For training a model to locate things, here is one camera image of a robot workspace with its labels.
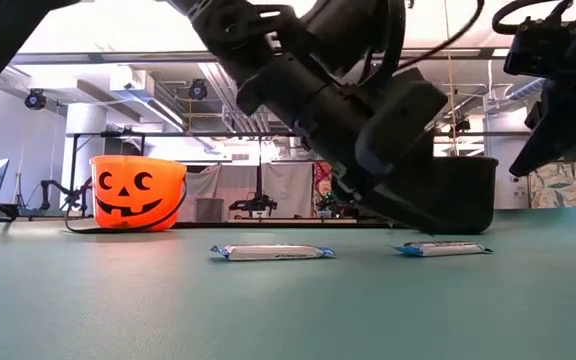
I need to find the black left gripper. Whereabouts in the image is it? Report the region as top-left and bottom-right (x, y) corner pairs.
(292, 67), (449, 236)

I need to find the white blue-ended Hershey bar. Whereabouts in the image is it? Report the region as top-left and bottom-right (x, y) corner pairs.
(391, 240), (495, 258)
(209, 243), (337, 262)

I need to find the black halloween bucket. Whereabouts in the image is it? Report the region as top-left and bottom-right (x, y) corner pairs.
(430, 156), (499, 236)

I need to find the orange pumpkin halloween bucket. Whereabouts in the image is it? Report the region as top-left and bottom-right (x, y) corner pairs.
(64, 154), (189, 235)

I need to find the colourful poster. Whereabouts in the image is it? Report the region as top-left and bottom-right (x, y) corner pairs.
(312, 160), (337, 211)

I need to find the white hanging cloth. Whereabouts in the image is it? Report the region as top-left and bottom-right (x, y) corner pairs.
(182, 163), (262, 222)
(262, 162), (315, 220)

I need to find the background black robot rig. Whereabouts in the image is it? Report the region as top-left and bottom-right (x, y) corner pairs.
(227, 137), (279, 217)

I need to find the green table mat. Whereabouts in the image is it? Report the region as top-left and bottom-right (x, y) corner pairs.
(0, 207), (576, 360)

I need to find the grey box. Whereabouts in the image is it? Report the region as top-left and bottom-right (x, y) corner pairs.
(195, 198), (225, 223)

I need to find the black ceiling spotlight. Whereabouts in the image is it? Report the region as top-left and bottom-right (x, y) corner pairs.
(24, 88), (48, 111)
(187, 78), (209, 101)

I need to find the leaf pattern wall panel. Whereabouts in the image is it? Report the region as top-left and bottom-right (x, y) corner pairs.
(527, 158), (576, 210)

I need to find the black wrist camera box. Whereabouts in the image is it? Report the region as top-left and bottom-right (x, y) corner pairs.
(504, 16), (576, 80)

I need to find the yellow hanging cord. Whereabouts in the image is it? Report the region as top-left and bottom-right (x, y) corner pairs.
(443, 0), (458, 157)

